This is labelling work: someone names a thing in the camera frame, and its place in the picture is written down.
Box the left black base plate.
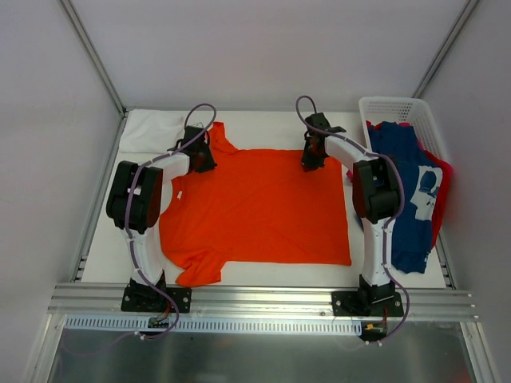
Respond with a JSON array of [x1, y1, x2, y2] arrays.
[[121, 279, 192, 314]]

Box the aluminium mounting rail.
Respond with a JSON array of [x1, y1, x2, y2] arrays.
[[46, 255, 478, 322]]

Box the orange t shirt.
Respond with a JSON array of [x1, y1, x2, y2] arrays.
[[159, 122, 351, 287]]

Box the white plastic basket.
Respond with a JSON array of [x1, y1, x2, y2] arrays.
[[358, 97, 450, 162]]

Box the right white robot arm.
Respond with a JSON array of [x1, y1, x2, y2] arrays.
[[299, 113, 404, 316]]

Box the blue printed t shirt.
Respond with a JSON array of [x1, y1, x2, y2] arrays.
[[366, 121, 443, 274]]

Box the red t shirt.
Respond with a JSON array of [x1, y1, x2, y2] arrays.
[[366, 121, 453, 251]]

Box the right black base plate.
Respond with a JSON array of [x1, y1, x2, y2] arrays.
[[331, 290, 404, 318]]

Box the folded white t shirt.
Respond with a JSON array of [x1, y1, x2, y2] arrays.
[[119, 109, 184, 154]]

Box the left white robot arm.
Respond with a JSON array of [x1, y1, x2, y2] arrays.
[[106, 126, 216, 311]]

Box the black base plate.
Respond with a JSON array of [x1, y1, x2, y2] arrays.
[[121, 279, 192, 314], [331, 290, 404, 318]]

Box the white slotted cable duct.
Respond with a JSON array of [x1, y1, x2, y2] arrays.
[[65, 314, 362, 336]]

